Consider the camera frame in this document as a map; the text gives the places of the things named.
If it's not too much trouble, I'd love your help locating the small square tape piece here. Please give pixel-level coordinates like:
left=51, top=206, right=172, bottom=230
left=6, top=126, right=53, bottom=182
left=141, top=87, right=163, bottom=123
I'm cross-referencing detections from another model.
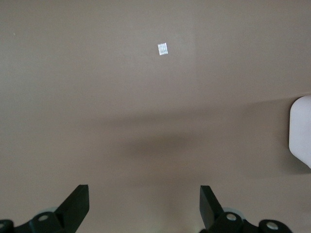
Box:
left=157, top=42, right=169, bottom=56

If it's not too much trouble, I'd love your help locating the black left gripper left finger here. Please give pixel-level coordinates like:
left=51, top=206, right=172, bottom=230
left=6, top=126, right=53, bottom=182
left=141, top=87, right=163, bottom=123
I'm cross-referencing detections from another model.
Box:
left=0, top=184, right=90, bottom=233

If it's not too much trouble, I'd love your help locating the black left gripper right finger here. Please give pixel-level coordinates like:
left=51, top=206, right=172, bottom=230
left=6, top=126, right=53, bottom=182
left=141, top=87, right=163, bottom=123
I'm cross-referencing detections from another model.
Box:
left=199, top=185, right=292, bottom=233

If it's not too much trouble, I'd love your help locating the white container lid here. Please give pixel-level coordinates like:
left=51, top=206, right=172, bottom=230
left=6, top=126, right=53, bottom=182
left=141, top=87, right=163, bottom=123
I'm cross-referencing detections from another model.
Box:
left=288, top=95, right=311, bottom=170

